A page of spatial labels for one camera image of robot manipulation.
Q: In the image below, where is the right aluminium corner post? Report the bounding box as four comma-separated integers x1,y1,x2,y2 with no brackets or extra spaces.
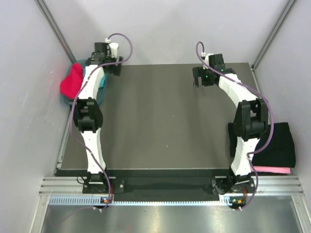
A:
251,0,297,71

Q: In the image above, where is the aluminium corner post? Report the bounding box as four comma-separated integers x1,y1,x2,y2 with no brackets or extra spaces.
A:
35,0,77,63
251,0,297,71

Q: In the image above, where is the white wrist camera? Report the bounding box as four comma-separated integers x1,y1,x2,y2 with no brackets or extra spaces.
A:
105,38,119,58
201,52,212,69

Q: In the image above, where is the pink folded t shirt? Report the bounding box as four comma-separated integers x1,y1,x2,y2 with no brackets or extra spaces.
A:
251,166,291,174

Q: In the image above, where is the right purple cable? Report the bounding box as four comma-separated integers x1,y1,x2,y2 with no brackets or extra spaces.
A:
195,41,275,211

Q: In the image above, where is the black folded t shirt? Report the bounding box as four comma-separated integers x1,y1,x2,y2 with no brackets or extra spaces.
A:
227,122,296,168

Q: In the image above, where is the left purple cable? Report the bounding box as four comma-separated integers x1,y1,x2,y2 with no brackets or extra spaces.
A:
69,33,133,211

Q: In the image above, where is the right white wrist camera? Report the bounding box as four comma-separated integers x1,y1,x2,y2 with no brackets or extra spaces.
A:
201,52,212,69

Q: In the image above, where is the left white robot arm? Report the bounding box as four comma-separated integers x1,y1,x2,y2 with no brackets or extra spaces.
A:
71,39,123,193

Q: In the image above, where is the aluminium front rail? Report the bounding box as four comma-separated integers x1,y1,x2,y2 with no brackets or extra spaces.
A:
39,176,304,196

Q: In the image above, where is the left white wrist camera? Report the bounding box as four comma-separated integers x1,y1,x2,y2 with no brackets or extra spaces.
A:
105,38,119,58

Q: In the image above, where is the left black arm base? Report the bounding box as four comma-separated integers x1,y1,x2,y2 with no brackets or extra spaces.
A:
82,172,125,195

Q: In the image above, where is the red t shirt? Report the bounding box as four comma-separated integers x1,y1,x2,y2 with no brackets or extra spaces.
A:
60,63,84,99

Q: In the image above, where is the left aluminium corner post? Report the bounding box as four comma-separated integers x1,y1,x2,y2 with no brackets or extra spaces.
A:
35,0,77,63

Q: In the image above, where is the grey slotted cable duct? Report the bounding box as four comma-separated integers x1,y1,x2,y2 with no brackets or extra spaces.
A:
49,196,233,206

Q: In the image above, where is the purple cable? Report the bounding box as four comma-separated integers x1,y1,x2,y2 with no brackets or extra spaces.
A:
195,41,275,211
69,33,133,211

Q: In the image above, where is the teal plastic basket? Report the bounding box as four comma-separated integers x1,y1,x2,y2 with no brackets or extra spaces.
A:
59,58,107,108

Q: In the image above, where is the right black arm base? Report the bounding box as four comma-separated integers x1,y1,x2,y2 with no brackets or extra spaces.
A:
211,176,255,195

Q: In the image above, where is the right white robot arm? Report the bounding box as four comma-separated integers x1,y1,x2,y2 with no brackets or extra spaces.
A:
192,52,268,192

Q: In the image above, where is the cyan t shirt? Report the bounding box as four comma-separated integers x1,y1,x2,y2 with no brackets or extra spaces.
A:
99,74,106,88

